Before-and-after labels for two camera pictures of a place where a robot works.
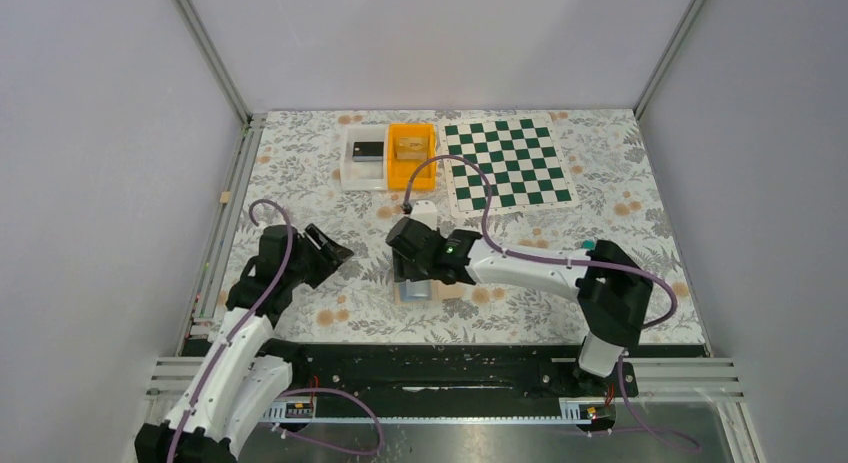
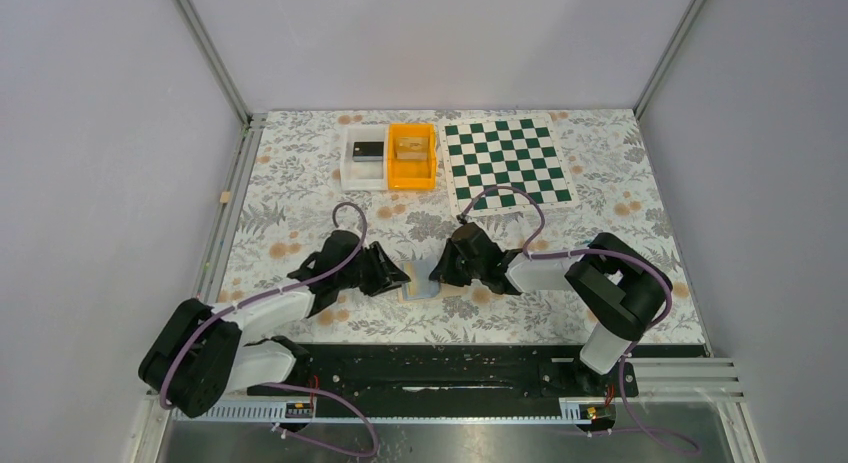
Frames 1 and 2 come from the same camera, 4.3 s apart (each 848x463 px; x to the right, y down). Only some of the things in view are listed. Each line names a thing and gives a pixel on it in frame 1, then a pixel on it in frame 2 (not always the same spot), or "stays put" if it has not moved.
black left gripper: x=317 y=249 to x=374 y=270
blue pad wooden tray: x=441 y=290 stays put
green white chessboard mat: x=521 y=156 stays put
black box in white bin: x=368 y=151 stays put
